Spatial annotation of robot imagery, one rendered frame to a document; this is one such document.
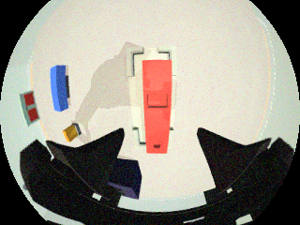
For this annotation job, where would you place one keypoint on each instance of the blue curved rectangular block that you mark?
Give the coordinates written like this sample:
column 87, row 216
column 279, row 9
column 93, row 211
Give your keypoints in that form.
column 59, row 89

